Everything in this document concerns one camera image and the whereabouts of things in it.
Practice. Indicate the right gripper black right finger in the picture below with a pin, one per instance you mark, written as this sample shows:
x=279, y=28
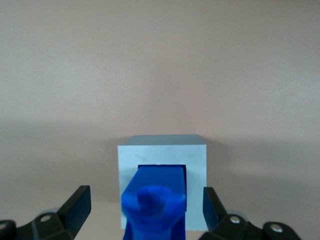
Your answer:
x=215, y=215

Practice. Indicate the blue plastic part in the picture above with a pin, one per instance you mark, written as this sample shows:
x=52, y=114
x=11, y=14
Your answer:
x=155, y=200

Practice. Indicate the light blue hollow cube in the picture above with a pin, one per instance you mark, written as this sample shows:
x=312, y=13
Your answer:
x=162, y=153

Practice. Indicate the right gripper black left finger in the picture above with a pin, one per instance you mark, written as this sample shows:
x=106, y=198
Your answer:
x=72, y=212

